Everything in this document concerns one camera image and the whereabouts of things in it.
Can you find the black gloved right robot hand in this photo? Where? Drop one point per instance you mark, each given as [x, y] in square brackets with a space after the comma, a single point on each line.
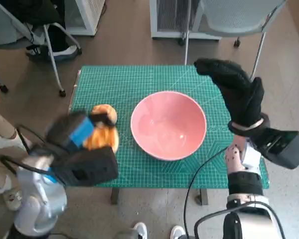
[241, 99]

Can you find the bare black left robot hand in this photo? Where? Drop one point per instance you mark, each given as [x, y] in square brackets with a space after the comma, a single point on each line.
[77, 132]

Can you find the long toy bread loaf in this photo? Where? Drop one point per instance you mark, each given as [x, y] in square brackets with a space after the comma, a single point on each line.
[104, 139]

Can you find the round toy bread bun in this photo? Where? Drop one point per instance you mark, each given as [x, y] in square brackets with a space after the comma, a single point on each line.
[107, 109]

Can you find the pink bowl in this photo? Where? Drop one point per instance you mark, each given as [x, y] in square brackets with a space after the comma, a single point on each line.
[164, 119]

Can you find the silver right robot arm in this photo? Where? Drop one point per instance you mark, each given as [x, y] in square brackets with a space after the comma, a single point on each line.
[241, 184]

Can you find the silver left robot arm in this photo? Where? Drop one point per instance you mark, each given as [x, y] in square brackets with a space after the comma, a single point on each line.
[40, 199]

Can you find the green cutting mat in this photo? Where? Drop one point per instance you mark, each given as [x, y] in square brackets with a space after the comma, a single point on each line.
[129, 82]

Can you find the dark metal table leg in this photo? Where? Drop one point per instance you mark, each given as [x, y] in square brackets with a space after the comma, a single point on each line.
[115, 196]
[202, 196]

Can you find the grey office chair mesh back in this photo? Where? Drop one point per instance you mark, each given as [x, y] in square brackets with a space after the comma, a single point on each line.
[229, 22]

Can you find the person in beige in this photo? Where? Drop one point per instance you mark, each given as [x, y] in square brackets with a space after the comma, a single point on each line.
[0, 117]

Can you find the white shoe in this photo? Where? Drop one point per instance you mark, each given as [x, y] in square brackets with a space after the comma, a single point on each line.
[177, 232]
[141, 231]

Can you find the grey office chair solid seat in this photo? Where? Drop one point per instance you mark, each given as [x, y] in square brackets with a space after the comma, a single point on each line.
[2, 37]

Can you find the person in black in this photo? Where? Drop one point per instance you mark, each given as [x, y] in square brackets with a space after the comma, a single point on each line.
[27, 12]

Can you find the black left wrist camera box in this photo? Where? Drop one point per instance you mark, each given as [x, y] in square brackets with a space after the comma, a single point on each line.
[89, 166]

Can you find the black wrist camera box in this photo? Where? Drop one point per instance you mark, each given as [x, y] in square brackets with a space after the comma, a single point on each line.
[89, 166]
[286, 149]

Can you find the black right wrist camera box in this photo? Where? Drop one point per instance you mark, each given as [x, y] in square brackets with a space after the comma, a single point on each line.
[286, 149]

